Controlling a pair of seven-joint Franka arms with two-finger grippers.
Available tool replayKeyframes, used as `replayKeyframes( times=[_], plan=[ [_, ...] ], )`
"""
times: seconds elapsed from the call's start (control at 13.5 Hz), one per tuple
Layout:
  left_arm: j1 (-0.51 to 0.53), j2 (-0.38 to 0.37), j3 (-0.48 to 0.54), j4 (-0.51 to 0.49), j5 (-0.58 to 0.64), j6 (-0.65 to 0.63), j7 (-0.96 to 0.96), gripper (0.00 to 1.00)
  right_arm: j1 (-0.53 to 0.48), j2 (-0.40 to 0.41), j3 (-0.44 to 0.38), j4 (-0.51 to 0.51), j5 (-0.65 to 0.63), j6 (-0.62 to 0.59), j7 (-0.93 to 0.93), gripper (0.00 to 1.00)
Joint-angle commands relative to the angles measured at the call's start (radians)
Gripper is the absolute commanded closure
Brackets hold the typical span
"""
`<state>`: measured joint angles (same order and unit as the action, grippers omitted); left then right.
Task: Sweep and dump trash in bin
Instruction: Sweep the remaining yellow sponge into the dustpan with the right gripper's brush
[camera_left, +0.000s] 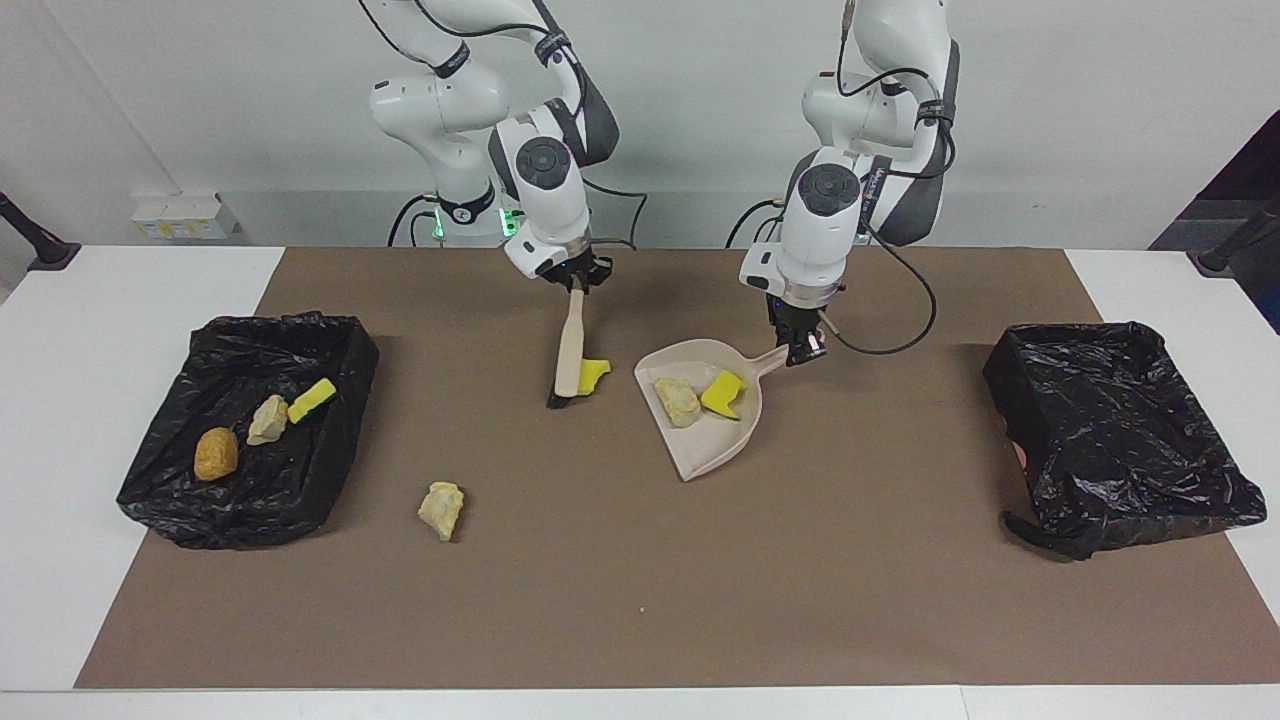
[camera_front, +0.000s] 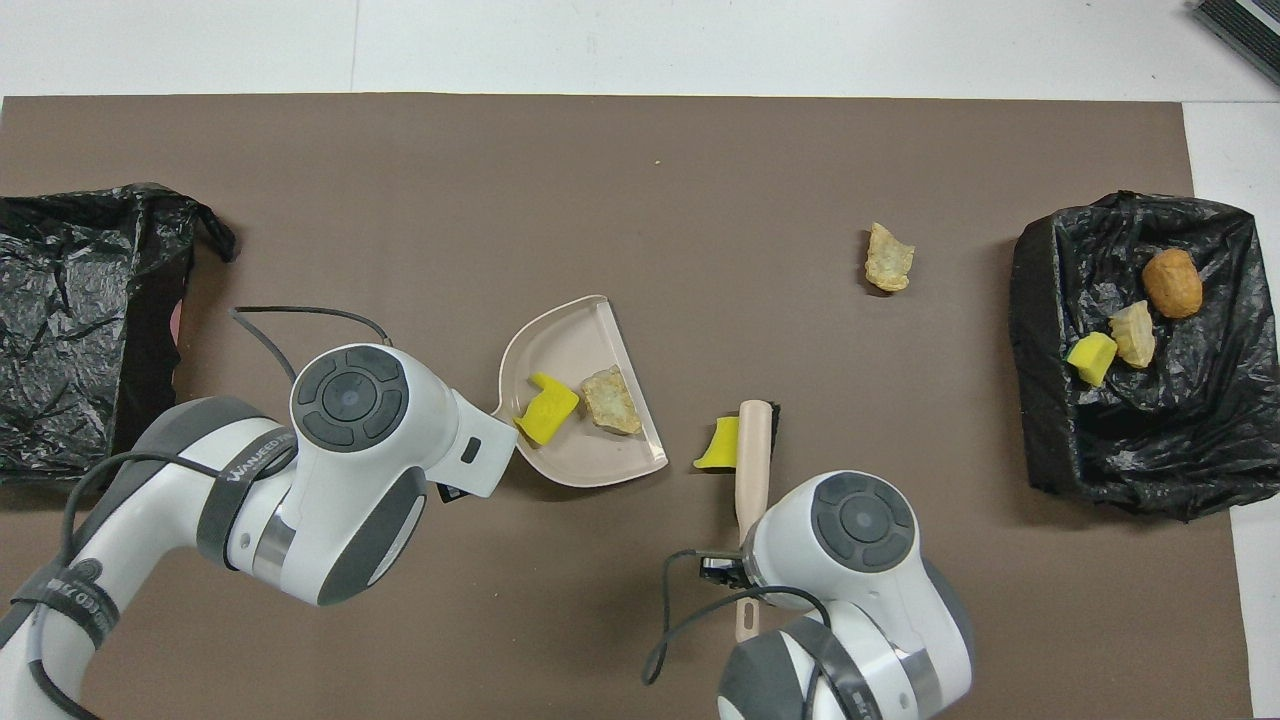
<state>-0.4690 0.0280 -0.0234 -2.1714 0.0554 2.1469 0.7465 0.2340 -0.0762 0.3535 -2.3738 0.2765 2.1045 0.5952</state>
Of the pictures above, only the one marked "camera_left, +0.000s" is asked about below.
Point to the small curved yellow sponge piece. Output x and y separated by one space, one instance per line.
594 375

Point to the dark blue panel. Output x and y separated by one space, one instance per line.
1250 160

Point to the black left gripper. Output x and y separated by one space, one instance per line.
800 318

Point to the small beige sponge chunk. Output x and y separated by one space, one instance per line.
267 420

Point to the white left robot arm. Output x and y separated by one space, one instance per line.
810 250

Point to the notched yellow sponge piece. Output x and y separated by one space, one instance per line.
722 392

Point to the yellow and green sponge piece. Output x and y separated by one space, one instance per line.
312 400

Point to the white power strip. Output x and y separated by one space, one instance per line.
185 215

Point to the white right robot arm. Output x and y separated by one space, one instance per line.
550 200

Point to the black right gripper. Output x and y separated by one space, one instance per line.
578 272

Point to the beige plastic dustpan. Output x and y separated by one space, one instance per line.
710 445

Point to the beige hand brush black bristles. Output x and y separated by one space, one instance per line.
570 350

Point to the orange sponge block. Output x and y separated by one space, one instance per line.
216 455

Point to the black clamp stand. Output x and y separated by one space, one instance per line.
1235 240
45 250

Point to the bin lined with black bag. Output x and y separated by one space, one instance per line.
1120 440
250 500

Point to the brown table mat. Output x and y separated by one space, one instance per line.
700 640

